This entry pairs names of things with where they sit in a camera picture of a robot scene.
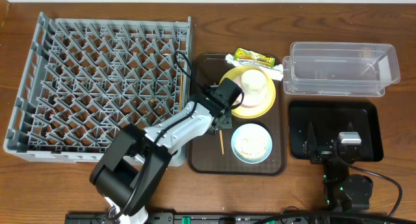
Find green yellow snack wrapper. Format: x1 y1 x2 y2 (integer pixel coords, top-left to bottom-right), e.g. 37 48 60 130
233 48 276 68

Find rice and food scraps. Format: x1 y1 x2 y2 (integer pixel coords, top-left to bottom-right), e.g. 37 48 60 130
235 136 267 160

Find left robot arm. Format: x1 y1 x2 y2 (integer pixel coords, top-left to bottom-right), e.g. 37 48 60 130
90 84 244 223

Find brown serving tray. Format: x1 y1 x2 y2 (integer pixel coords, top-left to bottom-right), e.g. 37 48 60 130
187 53 287 177

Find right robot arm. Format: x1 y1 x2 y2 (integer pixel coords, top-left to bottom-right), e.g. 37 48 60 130
303 123 373 212

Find clear plastic bin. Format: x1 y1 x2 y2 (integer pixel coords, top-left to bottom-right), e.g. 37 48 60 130
282 42 401 97

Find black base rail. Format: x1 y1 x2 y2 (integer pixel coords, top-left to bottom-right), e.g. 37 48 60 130
64 212 330 224

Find grey dishwasher rack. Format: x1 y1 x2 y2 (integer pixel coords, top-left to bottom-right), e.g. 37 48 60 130
3 13 194 163

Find yellow plate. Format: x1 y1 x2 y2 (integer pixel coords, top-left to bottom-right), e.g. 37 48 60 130
220 66 276 119

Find wooden chopstick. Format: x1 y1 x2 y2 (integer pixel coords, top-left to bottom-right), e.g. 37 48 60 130
219 130 224 155
179 74 183 110

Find cream cup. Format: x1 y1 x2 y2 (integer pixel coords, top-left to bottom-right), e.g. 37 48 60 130
241 69 267 93

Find black waste tray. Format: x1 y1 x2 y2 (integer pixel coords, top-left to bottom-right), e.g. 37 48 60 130
289 101 384 162

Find light blue bowl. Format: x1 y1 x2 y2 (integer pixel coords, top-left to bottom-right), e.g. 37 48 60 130
231 123 273 164

